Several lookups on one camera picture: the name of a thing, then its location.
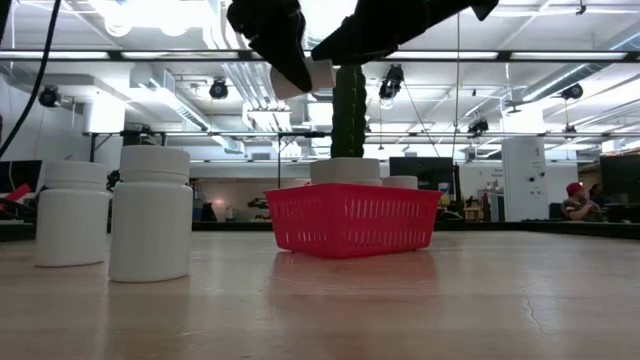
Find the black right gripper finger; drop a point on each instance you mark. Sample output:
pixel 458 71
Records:
pixel 275 35
pixel 370 35

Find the red plastic basket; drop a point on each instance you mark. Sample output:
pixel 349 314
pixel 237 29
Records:
pixel 350 220

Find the black ceiling spotlight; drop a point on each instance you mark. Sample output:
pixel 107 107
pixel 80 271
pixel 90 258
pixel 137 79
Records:
pixel 572 91
pixel 49 96
pixel 477 125
pixel 218 89
pixel 392 82

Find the black monitor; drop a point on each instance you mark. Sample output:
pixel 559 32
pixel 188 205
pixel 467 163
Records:
pixel 620 177
pixel 420 172
pixel 20 175

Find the person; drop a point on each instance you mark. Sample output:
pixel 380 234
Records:
pixel 577 205

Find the red object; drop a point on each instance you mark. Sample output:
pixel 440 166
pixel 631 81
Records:
pixel 17 194

